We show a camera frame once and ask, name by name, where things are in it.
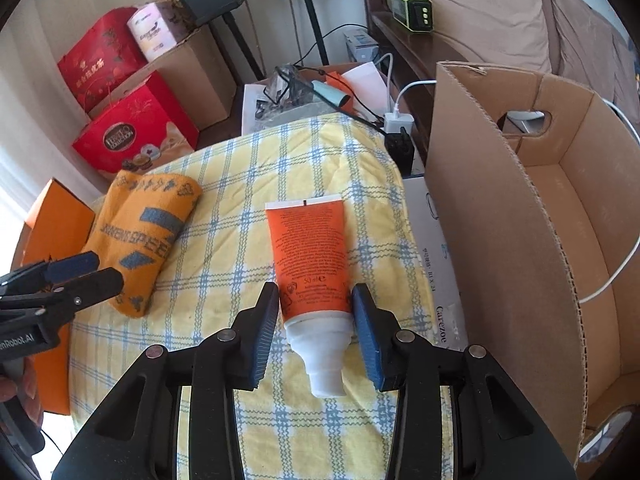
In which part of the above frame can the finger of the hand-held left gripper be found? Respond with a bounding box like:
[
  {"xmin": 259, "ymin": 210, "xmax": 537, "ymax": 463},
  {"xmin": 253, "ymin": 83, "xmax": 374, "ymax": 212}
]
[
  {"xmin": 0, "ymin": 267, "xmax": 123, "ymax": 317},
  {"xmin": 0, "ymin": 251, "xmax": 101, "ymax": 297}
]

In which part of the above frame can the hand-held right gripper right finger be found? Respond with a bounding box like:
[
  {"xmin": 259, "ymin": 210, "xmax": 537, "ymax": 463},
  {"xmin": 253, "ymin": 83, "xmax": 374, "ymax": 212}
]
[{"xmin": 350, "ymin": 282, "xmax": 576, "ymax": 480}]

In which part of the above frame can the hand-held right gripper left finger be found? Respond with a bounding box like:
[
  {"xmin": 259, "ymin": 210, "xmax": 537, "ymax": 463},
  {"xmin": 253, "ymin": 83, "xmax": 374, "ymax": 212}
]
[{"xmin": 51, "ymin": 281, "xmax": 280, "ymax": 480}]

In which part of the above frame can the orange cardboard box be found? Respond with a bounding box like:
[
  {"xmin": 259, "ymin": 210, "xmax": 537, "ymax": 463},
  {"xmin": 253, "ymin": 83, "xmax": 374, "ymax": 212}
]
[{"xmin": 10, "ymin": 177, "xmax": 97, "ymax": 416}]

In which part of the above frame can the orange tube with white cap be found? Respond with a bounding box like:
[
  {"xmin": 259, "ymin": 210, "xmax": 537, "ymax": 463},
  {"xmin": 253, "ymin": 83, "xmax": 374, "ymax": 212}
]
[{"xmin": 264, "ymin": 195, "xmax": 357, "ymax": 400}]

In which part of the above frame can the brown cardboard box with handles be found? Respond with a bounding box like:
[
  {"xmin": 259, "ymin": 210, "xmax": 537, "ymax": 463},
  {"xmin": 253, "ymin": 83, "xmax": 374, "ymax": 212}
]
[{"xmin": 424, "ymin": 60, "xmax": 640, "ymax": 471}]

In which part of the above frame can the person's left hand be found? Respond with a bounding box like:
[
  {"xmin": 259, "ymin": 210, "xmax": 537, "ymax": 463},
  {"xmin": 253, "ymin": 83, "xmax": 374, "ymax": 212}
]
[{"xmin": 0, "ymin": 364, "xmax": 44, "ymax": 427}]

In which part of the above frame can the orange printed towel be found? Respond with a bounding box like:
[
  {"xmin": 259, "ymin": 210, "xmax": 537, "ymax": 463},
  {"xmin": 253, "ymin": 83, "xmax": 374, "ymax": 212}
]
[{"xmin": 80, "ymin": 170, "xmax": 204, "ymax": 318}]

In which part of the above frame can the white printed carton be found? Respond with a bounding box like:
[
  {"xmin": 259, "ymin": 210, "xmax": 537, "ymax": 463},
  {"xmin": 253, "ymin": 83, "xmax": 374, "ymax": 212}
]
[{"xmin": 402, "ymin": 172, "xmax": 471, "ymax": 351}]

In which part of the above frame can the red chocolate gift bag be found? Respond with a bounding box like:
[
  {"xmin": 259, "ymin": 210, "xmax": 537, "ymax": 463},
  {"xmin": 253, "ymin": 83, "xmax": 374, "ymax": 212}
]
[{"xmin": 71, "ymin": 71, "xmax": 201, "ymax": 183}]

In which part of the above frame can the yellow checked cloth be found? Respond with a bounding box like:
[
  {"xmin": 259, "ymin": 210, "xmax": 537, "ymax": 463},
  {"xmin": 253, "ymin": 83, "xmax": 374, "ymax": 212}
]
[{"xmin": 67, "ymin": 112, "xmax": 436, "ymax": 480}]

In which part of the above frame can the black power adapter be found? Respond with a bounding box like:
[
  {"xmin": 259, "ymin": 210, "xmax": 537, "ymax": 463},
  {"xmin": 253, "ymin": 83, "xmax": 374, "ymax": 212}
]
[{"xmin": 384, "ymin": 132, "xmax": 415, "ymax": 178}]

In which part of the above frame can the red tea gift bag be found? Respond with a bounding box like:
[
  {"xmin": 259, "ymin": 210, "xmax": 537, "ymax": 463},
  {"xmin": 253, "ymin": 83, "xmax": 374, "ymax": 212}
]
[{"xmin": 56, "ymin": 7, "xmax": 149, "ymax": 113}]

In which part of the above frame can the white power adapter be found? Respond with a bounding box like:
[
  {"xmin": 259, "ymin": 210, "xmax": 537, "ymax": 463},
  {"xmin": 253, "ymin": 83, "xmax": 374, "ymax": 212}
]
[{"xmin": 382, "ymin": 112, "xmax": 416, "ymax": 133}]

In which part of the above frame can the large brown storage carton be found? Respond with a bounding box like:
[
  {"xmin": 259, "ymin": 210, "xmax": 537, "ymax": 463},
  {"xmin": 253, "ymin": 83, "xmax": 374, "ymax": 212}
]
[{"xmin": 85, "ymin": 25, "xmax": 238, "ymax": 133}]

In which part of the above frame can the pink toilet paper pack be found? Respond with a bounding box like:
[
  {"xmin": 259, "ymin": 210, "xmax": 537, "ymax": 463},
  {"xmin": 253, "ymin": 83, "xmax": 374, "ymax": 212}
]
[{"xmin": 126, "ymin": 2, "xmax": 176, "ymax": 63}]

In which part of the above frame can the teal grey device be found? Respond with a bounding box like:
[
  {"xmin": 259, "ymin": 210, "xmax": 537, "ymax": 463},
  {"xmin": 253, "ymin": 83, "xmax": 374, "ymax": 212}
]
[{"xmin": 311, "ymin": 80, "xmax": 353, "ymax": 108}]

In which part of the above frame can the clear plastic bag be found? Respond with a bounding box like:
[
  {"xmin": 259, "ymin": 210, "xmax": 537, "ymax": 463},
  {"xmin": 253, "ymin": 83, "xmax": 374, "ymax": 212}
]
[{"xmin": 262, "ymin": 64, "xmax": 311, "ymax": 111}]

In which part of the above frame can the white open box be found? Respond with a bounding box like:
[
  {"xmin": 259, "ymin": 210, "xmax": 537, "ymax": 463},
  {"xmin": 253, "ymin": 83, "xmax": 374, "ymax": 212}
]
[{"xmin": 242, "ymin": 62, "xmax": 388, "ymax": 133}]

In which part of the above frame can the white round device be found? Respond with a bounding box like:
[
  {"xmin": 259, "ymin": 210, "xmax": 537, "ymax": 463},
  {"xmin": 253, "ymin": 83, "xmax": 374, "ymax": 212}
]
[{"xmin": 500, "ymin": 110, "xmax": 548, "ymax": 136}]

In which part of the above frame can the black speaker stand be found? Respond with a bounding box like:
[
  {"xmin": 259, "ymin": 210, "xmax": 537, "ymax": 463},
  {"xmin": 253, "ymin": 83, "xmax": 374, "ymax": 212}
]
[
  {"xmin": 222, "ymin": 10, "xmax": 266, "ymax": 81},
  {"xmin": 301, "ymin": 0, "xmax": 331, "ymax": 67}
]

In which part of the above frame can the dark wooden sofa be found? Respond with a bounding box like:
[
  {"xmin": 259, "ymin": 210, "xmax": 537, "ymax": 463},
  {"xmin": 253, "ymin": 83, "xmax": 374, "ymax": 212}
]
[{"xmin": 359, "ymin": 0, "xmax": 640, "ymax": 171}]

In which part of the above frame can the small blue white box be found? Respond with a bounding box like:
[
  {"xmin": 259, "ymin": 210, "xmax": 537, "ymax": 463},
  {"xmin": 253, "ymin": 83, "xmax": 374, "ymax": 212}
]
[{"xmin": 344, "ymin": 27, "xmax": 381, "ymax": 63}]

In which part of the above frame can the green portable device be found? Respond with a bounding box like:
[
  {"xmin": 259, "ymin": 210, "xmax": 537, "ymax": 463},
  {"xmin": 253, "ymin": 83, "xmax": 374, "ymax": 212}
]
[{"xmin": 390, "ymin": 0, "xmax": 435, "ymax": 38}]

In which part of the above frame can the brown sofa cushion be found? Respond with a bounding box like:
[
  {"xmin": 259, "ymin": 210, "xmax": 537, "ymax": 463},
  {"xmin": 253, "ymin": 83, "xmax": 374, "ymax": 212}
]
[
  {"xmin": 530, "ymin": 0, "xmax": 616, "ymax": 91},
  {"xmin": 607, "ymin": 15, "xmax": 640, "ymax": 111},
  {"xmin": 402, "ymin": 0, "xmax": 553, "ymax": 76}
]

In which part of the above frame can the white cable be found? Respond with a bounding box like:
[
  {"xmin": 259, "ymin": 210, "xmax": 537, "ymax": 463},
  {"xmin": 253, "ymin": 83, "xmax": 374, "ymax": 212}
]
[
  {"xmin": 372, "ymin": 52, "xmax": 397, "ymax": 116},
  {"xmin": 392, "ymin": 79, "xmax": 436, "ymax": 116},
  {"xmin": 579, "ymin": 99, "xmax": 640, "ymax": 304}
]

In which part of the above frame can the black cable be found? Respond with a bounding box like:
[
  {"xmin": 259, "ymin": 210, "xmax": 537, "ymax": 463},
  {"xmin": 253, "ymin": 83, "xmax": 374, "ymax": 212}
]
[{"xmin": 294, "ymin": 22, "xmax": 372, "ymax": 69}]

